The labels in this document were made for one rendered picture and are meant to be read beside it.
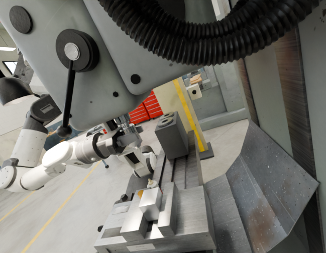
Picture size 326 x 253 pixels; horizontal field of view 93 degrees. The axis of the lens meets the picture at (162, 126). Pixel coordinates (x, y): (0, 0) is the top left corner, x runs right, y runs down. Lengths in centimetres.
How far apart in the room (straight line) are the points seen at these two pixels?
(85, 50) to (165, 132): 57
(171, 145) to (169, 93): 143
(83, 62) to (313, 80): 35
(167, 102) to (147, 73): 192
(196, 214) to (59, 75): 47
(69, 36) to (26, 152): 57
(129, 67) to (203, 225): 40
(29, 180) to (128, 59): 56
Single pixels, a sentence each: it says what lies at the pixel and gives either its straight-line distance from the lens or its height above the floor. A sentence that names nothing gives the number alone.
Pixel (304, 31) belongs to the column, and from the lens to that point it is 29.
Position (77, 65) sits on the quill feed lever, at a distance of 34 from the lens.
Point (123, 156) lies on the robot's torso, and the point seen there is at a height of 91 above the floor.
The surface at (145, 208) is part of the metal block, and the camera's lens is 49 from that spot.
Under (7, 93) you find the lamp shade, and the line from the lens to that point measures 54.
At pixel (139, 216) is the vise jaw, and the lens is 51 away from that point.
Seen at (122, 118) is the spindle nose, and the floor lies 129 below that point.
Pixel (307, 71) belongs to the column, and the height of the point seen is 128.
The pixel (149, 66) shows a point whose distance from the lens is 29.
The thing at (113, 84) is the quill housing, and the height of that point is 138.
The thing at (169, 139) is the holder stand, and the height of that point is 104.
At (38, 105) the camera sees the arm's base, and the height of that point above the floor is 144.
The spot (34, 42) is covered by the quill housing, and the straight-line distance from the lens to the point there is 43.
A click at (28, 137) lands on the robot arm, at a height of 135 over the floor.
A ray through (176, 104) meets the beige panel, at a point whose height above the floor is 88.
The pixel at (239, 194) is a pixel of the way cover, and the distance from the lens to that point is 63.
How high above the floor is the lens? 136
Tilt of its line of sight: 18 degrees down
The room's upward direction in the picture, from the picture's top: 25 degrees counter-clockwise
